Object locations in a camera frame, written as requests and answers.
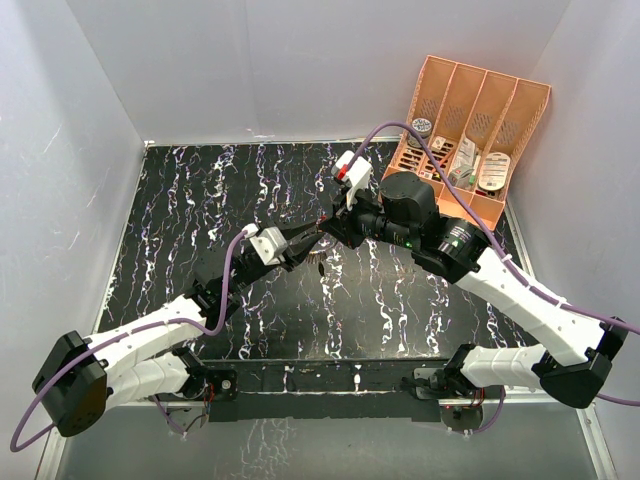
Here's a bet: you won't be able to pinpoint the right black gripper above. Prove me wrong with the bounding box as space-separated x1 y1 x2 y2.
319 181 417 251

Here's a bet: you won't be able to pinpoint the bunch of small keys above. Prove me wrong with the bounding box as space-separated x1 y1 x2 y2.
306 251 328 277

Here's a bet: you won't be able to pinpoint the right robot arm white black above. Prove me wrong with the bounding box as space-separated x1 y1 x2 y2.
319 172 627 409

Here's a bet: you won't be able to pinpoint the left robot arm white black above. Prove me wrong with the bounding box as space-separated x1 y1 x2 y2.
32 222 323 437

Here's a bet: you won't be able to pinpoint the black marble pattern mat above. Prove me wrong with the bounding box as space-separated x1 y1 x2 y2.
89 141 551 361

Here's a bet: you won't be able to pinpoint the grey green small box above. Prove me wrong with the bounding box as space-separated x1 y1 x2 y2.
448 165 474 190

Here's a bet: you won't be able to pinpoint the small white card box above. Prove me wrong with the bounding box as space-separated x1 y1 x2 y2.
431 136 447 151

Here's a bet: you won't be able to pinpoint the grey round jar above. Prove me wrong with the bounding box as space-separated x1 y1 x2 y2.
407 117 433 149

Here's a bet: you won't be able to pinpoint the white paper packets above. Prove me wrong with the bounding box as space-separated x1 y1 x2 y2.
451 135 478 169

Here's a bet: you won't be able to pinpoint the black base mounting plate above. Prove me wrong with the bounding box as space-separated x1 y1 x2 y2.
199 358 507 425

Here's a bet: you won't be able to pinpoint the orange plastic file organizer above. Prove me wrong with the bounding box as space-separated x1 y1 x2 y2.
386 56 551 229

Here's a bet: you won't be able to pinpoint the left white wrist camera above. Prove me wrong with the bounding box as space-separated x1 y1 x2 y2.
243 223 289 266

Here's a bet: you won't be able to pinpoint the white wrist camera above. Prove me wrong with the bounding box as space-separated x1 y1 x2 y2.
331 150 372 210
243 223 289 266

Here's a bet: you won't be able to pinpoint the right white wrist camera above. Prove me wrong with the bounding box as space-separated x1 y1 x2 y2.
331 150 372 210

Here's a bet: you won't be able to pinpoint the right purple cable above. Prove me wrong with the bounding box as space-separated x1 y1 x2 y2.
349 121 640 407

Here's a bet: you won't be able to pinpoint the purple cable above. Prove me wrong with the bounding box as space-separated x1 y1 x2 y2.
349 121 640 407
9 232 251 454

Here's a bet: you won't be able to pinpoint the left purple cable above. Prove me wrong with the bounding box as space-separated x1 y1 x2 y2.
9 232 251 454

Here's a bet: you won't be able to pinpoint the aluminium frame rail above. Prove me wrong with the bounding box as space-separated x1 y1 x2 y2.
491 363 604 409

